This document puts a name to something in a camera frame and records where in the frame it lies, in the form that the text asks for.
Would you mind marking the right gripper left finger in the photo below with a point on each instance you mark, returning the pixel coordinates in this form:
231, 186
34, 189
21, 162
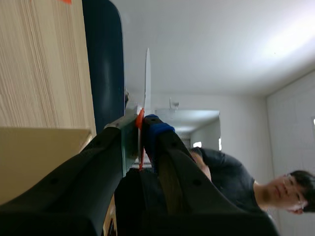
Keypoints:
73, 186

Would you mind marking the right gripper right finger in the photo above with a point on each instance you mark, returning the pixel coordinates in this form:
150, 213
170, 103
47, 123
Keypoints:
192, 204

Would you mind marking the person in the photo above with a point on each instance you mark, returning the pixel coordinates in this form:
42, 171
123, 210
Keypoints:
229, 172

